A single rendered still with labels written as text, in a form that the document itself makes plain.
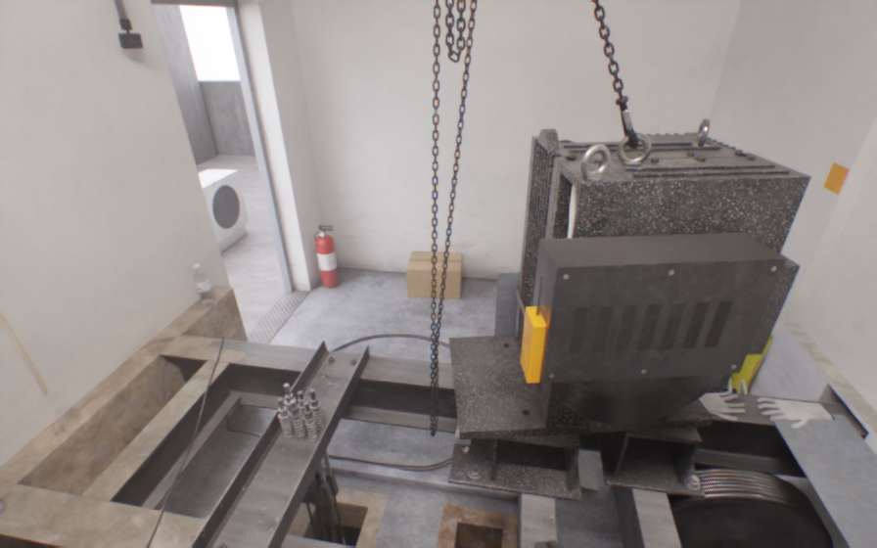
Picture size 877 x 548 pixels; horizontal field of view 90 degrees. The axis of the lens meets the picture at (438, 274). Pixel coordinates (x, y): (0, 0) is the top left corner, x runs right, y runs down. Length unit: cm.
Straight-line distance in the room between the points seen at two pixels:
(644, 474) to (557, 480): 28
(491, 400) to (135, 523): 109
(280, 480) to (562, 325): 103
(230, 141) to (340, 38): 529
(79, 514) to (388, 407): 106
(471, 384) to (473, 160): 225
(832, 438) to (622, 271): 128
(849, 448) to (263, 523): 186
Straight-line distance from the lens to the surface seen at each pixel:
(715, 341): 114
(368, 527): 223
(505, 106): 334
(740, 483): 181
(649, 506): 159
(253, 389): 227
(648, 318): 102
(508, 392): 144
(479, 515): 224
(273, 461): 165
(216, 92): 847
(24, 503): 194
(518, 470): 155
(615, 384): 112
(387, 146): 353
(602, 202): 100
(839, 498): 188
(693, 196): 109
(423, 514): 224
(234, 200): 491
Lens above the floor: 190
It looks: 29 degrees down
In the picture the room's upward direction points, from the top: 1 degrees counter-clockwise
